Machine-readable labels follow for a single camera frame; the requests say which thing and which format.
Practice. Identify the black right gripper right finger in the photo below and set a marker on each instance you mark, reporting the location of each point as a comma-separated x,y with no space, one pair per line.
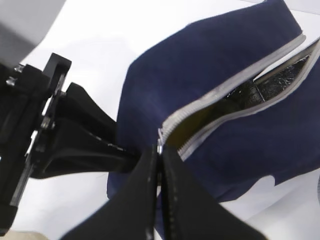
189,212

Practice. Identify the navy blue lunch bag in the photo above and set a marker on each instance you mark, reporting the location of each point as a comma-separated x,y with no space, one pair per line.
206,92

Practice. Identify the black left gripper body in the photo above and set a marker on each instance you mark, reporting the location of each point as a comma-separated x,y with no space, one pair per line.
24,91

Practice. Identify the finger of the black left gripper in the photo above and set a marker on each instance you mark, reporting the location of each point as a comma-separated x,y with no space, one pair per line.
78,107
69,148

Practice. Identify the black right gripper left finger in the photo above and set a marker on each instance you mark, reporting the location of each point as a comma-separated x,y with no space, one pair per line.
131,213

